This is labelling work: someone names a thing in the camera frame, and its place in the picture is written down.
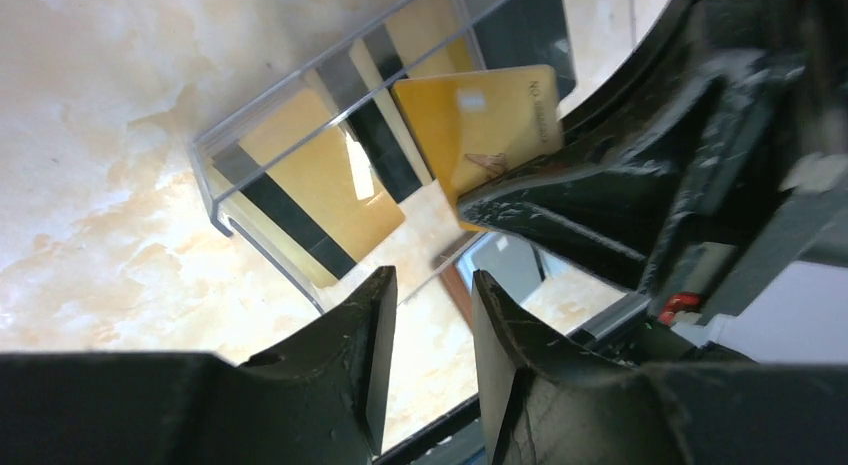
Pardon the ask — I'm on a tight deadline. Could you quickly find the gold credit card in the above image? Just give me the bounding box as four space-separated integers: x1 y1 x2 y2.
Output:
392 65 564 213

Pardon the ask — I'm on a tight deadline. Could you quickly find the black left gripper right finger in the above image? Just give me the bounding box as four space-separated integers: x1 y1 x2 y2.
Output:
473 271 847 464

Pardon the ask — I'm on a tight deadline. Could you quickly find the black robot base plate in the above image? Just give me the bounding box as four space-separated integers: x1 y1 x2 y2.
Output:
374 394 486 465

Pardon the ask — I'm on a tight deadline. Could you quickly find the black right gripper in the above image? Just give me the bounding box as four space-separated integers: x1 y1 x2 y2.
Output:
458 0 847 317

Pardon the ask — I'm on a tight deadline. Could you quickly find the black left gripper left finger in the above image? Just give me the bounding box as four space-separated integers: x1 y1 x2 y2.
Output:
1 266 397 464

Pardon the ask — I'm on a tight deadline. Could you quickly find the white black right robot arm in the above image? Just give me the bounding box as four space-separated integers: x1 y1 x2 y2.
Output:
458 0 847 362

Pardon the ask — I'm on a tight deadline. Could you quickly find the clear acrylic card box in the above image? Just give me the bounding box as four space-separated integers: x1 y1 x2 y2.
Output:
190 0 637 314

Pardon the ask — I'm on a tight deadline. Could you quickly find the black card in box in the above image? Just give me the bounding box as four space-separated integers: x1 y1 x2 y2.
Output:
474 0 576 98

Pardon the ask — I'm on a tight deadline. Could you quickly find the brown leather card holder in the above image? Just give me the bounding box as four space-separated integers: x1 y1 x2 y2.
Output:
433 232 625 335

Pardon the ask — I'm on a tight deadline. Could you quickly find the yellow card in box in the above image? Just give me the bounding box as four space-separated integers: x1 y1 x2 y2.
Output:
213 88 405 288

